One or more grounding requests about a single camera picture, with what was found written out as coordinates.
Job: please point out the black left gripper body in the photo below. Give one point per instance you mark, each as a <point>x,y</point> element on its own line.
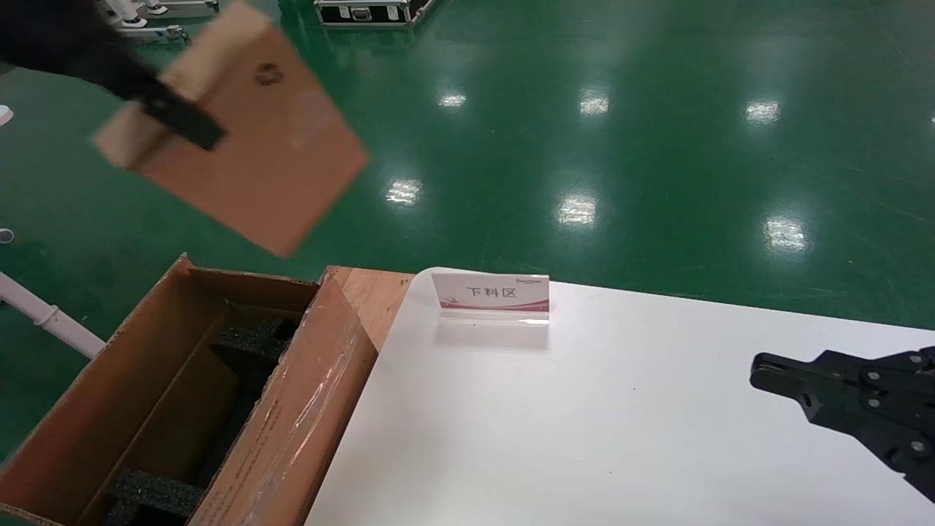
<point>51,36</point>

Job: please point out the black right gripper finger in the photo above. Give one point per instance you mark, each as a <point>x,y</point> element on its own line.
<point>862,398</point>

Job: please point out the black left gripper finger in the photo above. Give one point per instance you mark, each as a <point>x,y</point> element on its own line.
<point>182,120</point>

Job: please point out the small cardboard box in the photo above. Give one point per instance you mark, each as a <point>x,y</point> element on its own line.
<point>270,146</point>

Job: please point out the large open cardboard box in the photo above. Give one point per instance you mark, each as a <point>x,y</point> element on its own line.
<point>307,424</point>

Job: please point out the small white object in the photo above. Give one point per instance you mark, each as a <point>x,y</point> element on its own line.
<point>4,115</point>

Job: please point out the black aluminium flight case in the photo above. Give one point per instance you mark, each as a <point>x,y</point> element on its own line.
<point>365,12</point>

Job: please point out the white metal pipe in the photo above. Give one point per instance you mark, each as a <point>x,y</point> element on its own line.
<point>44,314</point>

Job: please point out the acrylic sign with red stripe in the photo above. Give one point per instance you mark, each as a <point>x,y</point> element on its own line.
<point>493,296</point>

